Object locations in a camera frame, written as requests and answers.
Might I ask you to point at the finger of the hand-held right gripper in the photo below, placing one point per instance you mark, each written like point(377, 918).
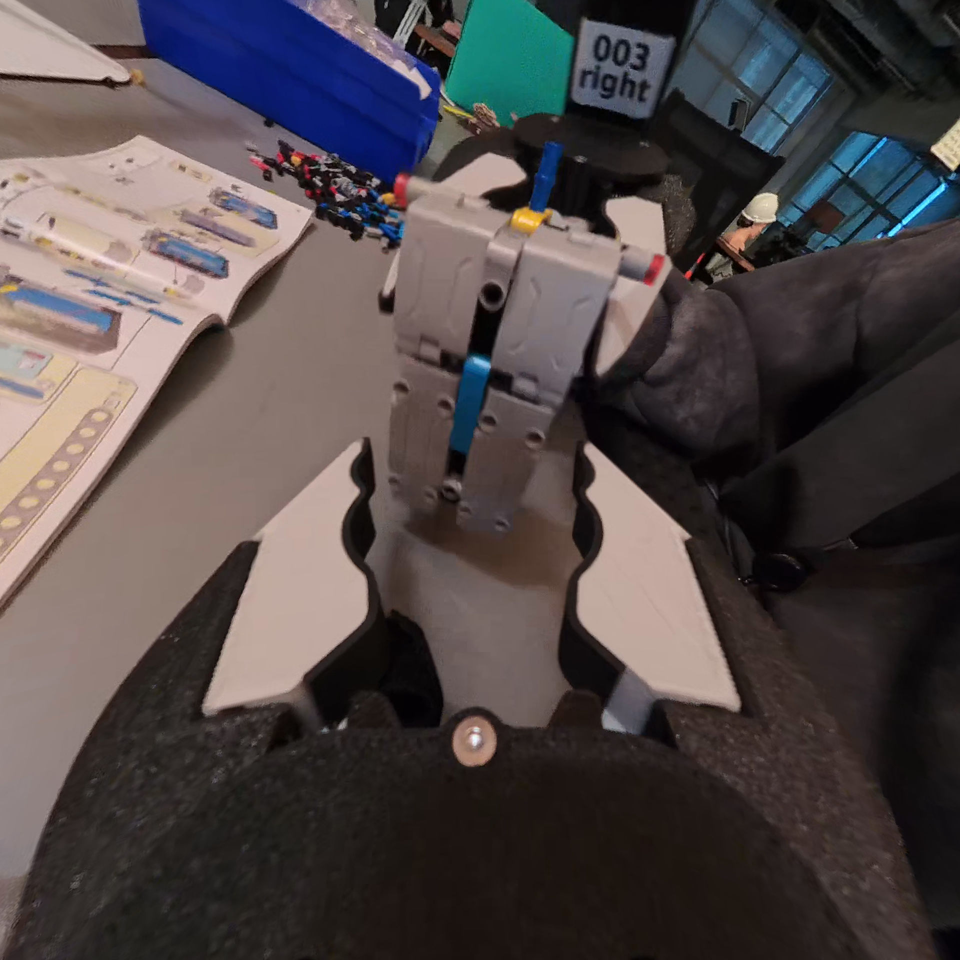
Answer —
point(477, 174)
point(642, 308)

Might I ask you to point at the teal board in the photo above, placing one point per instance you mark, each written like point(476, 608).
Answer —
point(503, 60)

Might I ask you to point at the white desk stand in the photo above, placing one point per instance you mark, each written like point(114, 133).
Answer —
point(45, 45)

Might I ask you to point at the blue plastic bin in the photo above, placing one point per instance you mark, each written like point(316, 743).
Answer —
point(270, 68)

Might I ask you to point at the grey blue toy brick assembly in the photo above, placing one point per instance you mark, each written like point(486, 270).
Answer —
point(450, 285)

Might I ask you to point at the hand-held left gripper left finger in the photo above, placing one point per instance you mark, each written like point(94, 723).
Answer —
point(285, 630)

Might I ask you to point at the pile of small toy bricks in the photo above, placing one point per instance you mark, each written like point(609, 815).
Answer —
point(338, 188)

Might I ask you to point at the person's right forearm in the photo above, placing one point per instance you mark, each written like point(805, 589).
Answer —
point(780, 345)

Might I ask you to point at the grey desk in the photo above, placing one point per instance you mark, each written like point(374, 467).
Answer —
point(225, 465)

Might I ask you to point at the clear plastic bags of bricks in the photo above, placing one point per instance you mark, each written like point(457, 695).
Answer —
point(353, 18)

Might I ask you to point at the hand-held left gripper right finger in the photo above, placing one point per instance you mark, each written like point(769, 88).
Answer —
point(653, 630)

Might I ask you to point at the brick instruction booklet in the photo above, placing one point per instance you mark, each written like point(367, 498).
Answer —
point(105, 300)

